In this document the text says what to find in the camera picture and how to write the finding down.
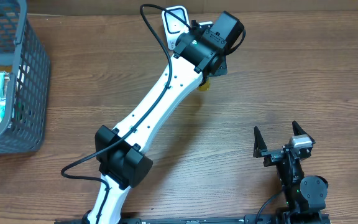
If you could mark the white barcode scanner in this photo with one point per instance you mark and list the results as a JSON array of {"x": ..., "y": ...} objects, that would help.
[{"x": 172, "y": 26}]

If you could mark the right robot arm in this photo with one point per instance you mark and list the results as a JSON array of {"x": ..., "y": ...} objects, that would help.
[{"x": 304, "y": 195}]

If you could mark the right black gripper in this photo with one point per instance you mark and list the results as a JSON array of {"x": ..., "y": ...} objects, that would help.
[{"x": 273, "y": 155}]

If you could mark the grey plastic shopping basket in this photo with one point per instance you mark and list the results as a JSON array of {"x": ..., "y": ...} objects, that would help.
[{"x": 27, "y": 65}]

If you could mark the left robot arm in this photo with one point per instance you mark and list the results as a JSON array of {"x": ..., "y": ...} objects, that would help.
[{"x": 199, "y": 53}]

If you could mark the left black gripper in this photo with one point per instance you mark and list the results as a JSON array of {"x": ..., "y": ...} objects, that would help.
[{"x": 220, "y": 68}]

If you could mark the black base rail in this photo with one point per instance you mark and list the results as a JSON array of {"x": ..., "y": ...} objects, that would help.
[{"x": 247, "y": 219}]

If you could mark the yellow liquid bottle silver cap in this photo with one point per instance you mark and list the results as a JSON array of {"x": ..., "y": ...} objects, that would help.
[{"x": 204, "y": 85}]

